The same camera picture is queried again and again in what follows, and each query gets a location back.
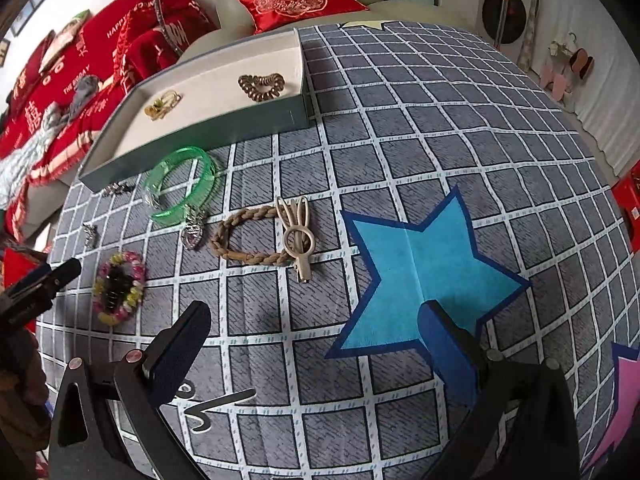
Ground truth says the gold hair tie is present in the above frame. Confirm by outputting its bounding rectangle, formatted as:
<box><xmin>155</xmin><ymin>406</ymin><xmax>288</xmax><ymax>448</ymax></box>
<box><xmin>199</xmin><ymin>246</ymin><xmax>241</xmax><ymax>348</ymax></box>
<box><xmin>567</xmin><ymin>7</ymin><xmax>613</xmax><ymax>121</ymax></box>
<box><xmin>144</xmin><ymin>90</ymin><xmax>183</xmax><ymax>121</ymax></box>

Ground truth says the flexible metal hose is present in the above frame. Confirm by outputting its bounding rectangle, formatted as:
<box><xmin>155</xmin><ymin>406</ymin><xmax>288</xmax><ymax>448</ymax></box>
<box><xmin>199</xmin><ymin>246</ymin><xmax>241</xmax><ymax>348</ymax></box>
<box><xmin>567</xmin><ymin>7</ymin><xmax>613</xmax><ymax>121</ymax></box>
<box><xmin>145</xmin><ymin>0</ymin><xmax>183</xmax><ymax>56</ymax></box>

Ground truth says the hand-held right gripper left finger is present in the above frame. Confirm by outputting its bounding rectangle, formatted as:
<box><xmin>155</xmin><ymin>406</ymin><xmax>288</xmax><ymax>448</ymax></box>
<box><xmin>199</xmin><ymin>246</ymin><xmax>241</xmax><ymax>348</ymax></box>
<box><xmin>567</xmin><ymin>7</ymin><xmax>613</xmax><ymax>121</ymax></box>
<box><xmin>47</xmin><ymin>300</ymin><xmax>213</xmax><ymax>480</ymax></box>

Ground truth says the printed pillow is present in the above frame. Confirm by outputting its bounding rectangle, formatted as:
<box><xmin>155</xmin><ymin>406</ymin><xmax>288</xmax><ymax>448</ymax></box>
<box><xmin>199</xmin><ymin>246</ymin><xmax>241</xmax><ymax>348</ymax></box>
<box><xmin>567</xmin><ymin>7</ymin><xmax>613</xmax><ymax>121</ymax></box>
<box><xmin>40</xmin><ymin>10</ymin><xmax>91</xmax><ymax>73</ymax></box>

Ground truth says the grey checked tablecloth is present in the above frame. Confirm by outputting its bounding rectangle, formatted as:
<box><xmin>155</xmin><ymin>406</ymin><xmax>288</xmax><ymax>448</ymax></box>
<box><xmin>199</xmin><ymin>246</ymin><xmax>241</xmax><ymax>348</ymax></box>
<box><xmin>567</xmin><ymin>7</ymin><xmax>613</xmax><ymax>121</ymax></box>
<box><xmin>35</xmin><ymin>20</ymin><xmax>640</xmax><ymax>480</ymax></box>

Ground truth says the beige rabbit hair clip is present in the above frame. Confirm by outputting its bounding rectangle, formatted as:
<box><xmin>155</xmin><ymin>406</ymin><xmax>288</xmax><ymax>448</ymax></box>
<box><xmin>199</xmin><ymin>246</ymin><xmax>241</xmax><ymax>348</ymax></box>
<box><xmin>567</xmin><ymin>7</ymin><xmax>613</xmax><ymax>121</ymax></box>
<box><xmin>274</xmin><ymin>195</ymin><xmax>317</xmax><ymax>285</ymax></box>

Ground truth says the brown braided hair tie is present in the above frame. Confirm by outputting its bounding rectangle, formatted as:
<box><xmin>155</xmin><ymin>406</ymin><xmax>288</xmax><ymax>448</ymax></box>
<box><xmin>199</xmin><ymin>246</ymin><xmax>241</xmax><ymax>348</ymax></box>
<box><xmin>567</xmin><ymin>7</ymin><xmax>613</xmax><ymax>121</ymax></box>
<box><xmin>210</xmin><ymin>205</ymin><xmax>296</xmax><ymax>267</ymax></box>

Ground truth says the green translucent bangle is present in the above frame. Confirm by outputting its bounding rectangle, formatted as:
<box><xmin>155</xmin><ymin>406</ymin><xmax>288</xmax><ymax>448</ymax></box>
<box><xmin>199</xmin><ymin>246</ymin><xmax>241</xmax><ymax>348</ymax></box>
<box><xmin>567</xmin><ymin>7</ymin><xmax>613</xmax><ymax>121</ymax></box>
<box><xmin>142</xmin><ymin>145</ymin><xmax>221</xmax><ymax>227</ymax></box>

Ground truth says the silver heart pendant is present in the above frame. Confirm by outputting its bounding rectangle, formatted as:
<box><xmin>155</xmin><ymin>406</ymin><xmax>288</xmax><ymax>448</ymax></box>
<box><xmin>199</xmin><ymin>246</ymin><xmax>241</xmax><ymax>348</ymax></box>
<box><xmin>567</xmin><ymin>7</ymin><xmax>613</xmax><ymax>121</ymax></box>
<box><xmin>181</xmin><ymin>205</ymin><xmax>210</xmax><ymax>252</ymax></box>

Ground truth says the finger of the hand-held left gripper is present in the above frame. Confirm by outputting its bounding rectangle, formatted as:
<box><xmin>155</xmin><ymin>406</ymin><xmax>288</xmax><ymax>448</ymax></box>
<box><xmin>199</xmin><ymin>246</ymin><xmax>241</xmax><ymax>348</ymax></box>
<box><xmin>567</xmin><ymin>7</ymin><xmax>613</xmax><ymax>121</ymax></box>
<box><xmin>7</xmin><ymin>257</ymin><xmax>82</xmax><ymax>313</ymax></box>

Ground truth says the black claw hair clip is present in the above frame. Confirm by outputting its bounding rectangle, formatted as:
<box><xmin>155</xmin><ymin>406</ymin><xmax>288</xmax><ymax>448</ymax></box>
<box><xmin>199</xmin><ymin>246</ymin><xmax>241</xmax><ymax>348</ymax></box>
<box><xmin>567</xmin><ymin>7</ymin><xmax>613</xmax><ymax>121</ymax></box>
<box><xmin>102</xmin><ymin>262</ymin><xmax>136</xmax><ymax>311</ymax></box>

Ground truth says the red box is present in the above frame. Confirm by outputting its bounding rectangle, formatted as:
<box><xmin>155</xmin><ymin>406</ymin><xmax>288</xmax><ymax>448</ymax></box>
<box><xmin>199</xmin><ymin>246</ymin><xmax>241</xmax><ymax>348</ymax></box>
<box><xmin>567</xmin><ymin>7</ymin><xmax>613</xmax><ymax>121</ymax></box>
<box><xmin>611</xmin><ymin>165</ymin><xmax>640</xmax><ymax>256</ymax></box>

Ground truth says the white washing machine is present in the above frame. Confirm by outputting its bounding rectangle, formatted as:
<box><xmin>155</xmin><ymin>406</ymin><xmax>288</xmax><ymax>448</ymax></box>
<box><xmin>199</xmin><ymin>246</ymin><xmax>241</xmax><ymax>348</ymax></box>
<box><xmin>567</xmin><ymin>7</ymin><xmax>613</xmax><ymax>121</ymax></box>
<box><xmin>480</xmin><ymin>0</ymin><xmax>543</xmax><ymax>48</ymax></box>

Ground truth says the red printed blanket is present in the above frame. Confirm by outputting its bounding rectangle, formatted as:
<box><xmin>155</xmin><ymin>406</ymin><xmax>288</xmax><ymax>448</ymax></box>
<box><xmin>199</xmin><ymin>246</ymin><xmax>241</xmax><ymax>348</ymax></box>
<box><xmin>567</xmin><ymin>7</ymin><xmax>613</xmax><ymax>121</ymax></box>
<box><xmin>0</xmin><ymin>0</ymin><xmax>221</xmax><ymax>241</ymax></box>

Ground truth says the pink yellow bead bracelet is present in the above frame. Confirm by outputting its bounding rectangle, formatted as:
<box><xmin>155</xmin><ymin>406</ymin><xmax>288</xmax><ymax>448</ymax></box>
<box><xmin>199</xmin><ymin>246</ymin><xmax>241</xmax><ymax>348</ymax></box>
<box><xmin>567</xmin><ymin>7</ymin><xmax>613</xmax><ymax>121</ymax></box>
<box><xmin>92</xmin><ymin>251</ymin><xmax>148</xmax><ymax>327</ymax></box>

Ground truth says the grey jewelry tray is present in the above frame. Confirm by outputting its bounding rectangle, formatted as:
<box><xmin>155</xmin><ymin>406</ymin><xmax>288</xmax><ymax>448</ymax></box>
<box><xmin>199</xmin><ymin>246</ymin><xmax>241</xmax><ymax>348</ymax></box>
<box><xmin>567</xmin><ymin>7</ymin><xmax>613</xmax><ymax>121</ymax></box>
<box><xmin>79</xmin><ymin>27</ymin><xmax>313</xmax><ymax>193</ymax></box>

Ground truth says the grey cloth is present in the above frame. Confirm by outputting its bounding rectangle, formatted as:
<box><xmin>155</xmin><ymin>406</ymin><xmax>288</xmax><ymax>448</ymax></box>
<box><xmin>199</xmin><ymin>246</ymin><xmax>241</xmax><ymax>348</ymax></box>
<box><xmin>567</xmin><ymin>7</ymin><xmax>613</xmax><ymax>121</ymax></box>
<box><xmin>67</xmin><ymin>75</ymin><xmax>101</xmax><ymax>121</ymax></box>

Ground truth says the red embroidered cushion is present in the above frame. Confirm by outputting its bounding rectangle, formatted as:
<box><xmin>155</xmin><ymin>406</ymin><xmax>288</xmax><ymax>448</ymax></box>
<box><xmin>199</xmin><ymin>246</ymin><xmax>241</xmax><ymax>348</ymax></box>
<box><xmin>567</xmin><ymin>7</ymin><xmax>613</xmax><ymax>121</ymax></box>
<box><xmin>236</xmin><ymin>0</ymin><xmax>370</xmax><ymax>35</ymax></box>

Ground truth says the light patterned cloth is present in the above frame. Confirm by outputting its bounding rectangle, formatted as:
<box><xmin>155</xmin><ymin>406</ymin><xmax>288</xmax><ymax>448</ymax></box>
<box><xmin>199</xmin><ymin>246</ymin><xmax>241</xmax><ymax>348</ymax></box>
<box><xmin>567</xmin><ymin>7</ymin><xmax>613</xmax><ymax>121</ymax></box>
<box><xmin>0</xmin><ymin>102</ymin><xmax>76</xmax><ymax>211</ymax></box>

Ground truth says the brown coil hair tie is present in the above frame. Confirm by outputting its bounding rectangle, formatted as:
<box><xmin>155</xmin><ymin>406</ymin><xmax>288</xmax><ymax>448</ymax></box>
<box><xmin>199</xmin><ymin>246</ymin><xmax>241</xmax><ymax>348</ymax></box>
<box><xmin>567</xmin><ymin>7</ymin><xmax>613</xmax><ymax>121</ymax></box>
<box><xmin>237</xmin><ymin>73</ymin><xmax>286</xmax><ymax>105</ymax></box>

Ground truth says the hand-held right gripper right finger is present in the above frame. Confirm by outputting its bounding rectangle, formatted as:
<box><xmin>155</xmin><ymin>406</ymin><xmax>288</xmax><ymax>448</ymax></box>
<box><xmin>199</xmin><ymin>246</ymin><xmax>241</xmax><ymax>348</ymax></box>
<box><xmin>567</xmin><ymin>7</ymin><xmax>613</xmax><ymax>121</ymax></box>
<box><xmin>417</xmin><ymin>299</ymin><xmax>583</xmax><ymax>480</ymax></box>

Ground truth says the person's left forearm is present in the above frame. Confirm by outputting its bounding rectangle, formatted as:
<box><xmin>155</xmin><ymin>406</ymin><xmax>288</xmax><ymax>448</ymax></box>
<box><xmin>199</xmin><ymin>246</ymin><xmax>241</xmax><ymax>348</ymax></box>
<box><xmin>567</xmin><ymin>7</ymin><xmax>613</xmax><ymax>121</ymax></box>
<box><xmin>0</xmin><ymin>340</ymin><xmax>51</xmax><ymax>461</ymax></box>

